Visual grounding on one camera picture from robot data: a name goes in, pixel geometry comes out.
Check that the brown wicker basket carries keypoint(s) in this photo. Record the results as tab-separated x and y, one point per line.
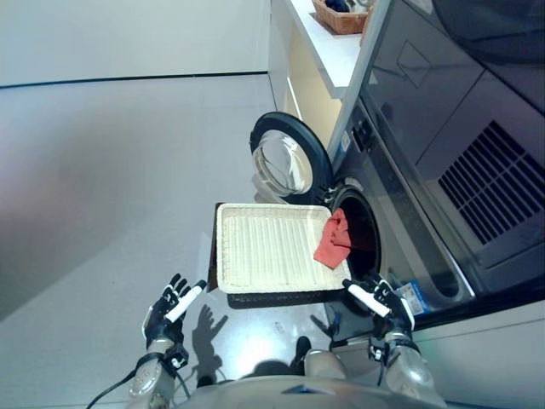
367	25
340	21

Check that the right silver robot leg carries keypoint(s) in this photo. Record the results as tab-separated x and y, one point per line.
321	364

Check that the dark grey stacked dryer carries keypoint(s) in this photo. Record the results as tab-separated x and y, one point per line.
447	106

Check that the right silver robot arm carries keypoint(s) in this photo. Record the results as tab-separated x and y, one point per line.
409	370

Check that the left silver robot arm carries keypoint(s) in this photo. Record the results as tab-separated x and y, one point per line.
149	379

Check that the round glass washer door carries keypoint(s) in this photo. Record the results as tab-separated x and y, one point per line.
285	157

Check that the small blue white sticker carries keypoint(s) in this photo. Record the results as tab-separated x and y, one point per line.
345	142

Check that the dark blue cloth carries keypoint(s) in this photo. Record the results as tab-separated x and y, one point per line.
336	4

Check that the white wicker basket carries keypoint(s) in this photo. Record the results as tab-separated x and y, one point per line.
268	251

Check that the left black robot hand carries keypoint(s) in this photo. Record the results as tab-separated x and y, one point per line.
159	326

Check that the red cloth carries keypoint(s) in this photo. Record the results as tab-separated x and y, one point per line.
334	247

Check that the blue energy label sticker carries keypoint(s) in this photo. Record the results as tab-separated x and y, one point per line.
413	298

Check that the white counter cabinet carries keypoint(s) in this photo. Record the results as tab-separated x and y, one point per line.
328	55

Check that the silver robot torso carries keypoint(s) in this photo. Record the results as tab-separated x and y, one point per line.
306	396

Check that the small white cloth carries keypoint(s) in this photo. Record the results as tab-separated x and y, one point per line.
362	3

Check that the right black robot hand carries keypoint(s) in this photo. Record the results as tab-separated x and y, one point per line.
398	315

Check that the dark brown wooden stool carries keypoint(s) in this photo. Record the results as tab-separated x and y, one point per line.
272	300

